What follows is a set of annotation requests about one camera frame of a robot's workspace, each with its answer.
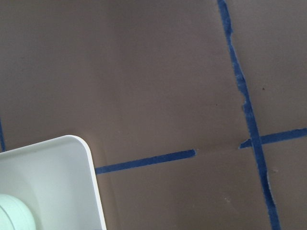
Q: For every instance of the white bear tray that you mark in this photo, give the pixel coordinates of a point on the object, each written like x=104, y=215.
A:
x=56, y=180

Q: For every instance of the green bowl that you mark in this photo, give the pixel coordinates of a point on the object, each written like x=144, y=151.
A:
x=14, y=214

